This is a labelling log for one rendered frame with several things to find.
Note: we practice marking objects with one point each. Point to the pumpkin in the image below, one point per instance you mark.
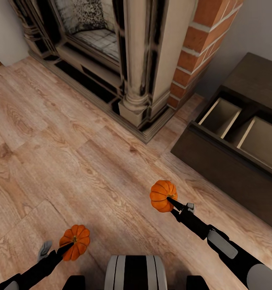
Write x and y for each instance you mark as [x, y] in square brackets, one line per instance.
[79, 235]
[159, 193]

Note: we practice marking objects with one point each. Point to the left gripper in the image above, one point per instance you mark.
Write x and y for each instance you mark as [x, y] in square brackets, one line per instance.
[45, 267]

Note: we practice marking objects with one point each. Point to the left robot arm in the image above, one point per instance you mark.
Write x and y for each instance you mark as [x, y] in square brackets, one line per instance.
[44, 267]

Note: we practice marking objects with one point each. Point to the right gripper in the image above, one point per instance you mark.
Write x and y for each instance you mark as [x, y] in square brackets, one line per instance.
[182, 214]

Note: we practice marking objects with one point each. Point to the wood fireplace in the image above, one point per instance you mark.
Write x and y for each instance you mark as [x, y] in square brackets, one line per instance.
[120, 55]

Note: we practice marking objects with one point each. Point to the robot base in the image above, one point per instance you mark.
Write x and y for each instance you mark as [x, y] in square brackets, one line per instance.
[193, 283]

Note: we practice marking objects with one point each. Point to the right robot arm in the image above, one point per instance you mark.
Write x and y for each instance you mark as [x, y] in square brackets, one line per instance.
[250, 271]

